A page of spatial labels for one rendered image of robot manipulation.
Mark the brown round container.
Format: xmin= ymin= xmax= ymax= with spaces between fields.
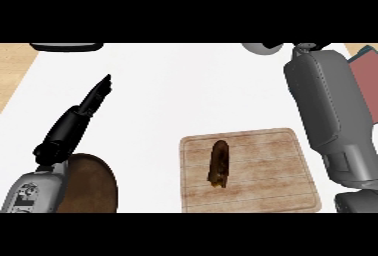
xmin=55 ymin=152 xmax=120 ymax=214

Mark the pale grey round object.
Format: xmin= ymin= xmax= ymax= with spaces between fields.
xmin=239 ymin=42 xmax=287 ymax=56

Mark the pale wooden cutting board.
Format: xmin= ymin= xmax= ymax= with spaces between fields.
xmin=179 ymin=127 xmax=324 ymax=214

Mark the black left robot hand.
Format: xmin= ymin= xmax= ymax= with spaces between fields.
xmin=31 ymin=73 xmax=114 ymax=167

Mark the dark brown elongated food item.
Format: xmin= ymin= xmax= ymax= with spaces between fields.
xmin=207 ymin=139 xmax=232 ymax=190

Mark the dark flat appliance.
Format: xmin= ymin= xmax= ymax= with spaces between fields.
xmin=28 ymin=42 xmax=105 ymax=53

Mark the red box with teal edge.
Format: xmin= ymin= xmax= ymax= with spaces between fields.
xmin=347 ymin=44 xmax=378 ymax=124

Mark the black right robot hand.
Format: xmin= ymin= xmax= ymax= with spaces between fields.
xmin=291 ymin=42 xmax=335 ymax=52

